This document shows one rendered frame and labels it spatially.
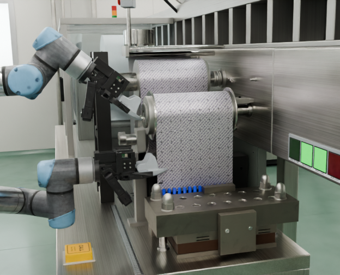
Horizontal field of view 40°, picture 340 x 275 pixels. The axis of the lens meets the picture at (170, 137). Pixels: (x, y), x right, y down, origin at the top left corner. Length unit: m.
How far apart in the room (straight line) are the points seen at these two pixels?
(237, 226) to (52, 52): 0.67
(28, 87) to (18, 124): 5.79
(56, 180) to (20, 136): 5.69
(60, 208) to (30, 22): 5.67
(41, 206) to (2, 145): 5.68
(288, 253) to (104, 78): 0.69
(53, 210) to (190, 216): 0.38
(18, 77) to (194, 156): 0.55
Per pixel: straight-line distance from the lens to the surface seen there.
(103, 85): 1.31
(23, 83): 1.16
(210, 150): 1.39
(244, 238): 1.26
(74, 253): 1.27
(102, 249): 1.34
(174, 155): 1.36
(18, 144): 7.00
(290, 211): 1.32
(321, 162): 1.12
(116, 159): 1.31
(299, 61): 1.21
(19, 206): 1.37
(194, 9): 2.06
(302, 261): 1.32
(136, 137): 1.42
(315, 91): 1.14
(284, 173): 1.67
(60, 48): 1.29
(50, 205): 1.33
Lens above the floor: 1.44
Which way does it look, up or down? 11 degrees down
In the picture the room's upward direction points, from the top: 1 degrees counter-clockwise
